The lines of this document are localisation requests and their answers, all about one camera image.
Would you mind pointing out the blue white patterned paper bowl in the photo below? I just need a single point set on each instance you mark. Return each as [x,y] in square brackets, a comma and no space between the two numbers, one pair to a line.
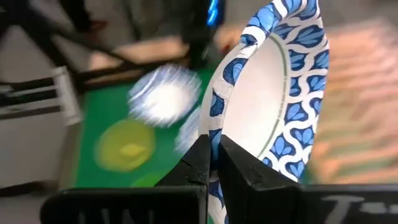
[255,93]
[164,95]

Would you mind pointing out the yellow-green plastic bowl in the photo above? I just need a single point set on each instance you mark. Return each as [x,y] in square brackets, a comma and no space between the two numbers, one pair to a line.
[124,146]

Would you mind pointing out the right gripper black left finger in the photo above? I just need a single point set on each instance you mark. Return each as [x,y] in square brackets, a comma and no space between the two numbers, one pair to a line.
[174,202]

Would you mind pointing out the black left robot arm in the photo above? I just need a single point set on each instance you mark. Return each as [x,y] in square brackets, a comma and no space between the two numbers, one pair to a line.
[199,34]

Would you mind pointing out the white aluminium frame post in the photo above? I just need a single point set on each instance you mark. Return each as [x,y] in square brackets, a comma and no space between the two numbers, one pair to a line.
[66,93]

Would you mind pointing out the person's forearm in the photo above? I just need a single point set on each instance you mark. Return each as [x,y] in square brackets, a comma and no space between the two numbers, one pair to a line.
[149,49]

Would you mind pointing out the person's hand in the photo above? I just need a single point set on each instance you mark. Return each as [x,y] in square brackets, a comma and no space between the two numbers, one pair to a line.
[228,35]

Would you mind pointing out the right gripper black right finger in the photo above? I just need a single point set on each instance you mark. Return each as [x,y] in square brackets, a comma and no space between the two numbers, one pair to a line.
[267,199]

